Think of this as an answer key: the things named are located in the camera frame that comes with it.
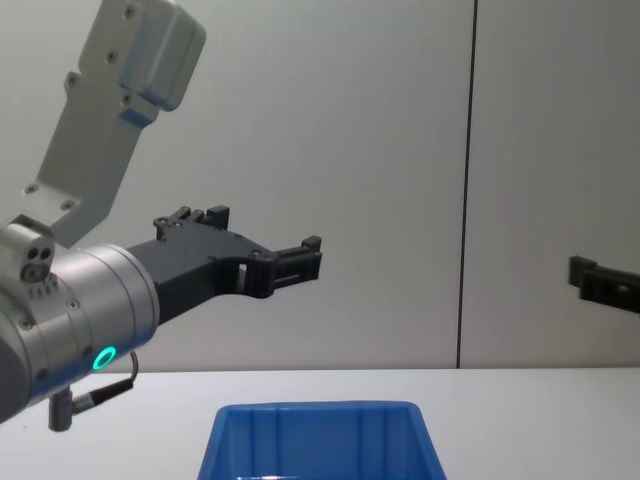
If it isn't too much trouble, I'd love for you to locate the blue plastic bin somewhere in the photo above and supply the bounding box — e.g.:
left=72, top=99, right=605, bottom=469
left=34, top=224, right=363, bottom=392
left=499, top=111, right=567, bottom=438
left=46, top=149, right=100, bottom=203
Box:
left=196, top=399, right=449, bottom=480

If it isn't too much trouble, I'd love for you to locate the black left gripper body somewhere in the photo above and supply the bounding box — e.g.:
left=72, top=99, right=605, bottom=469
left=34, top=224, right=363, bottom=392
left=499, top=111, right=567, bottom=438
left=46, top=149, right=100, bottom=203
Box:
left=124, top=222, right=275, bottom=327

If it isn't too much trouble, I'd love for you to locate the thin dark cable with plug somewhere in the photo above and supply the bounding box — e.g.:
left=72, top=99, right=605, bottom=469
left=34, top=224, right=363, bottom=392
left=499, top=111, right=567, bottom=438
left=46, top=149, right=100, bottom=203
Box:
left=47, top=351, right=139, bottom=432

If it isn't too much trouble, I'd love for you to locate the white table cloth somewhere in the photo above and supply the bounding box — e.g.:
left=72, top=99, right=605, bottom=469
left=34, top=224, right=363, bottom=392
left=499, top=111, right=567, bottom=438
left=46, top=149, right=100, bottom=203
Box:
left=0, top=368, right=640, bottom=480

